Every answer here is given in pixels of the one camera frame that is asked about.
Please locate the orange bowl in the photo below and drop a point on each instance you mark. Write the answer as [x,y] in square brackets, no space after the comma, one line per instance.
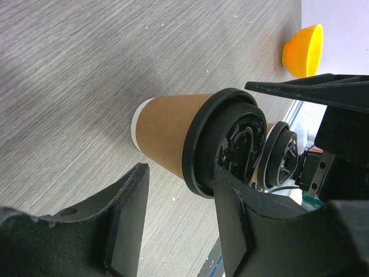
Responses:
[302,54]

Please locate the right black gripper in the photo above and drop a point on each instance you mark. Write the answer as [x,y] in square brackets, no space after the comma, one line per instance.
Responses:
[340,171]

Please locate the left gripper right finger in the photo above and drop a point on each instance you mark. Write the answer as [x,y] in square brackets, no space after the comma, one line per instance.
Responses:
[265,234]

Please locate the black coffee cup lid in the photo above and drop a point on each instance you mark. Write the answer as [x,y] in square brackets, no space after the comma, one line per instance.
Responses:
[280,157]

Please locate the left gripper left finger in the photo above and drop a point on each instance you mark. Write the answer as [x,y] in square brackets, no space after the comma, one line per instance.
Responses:
[100,236]

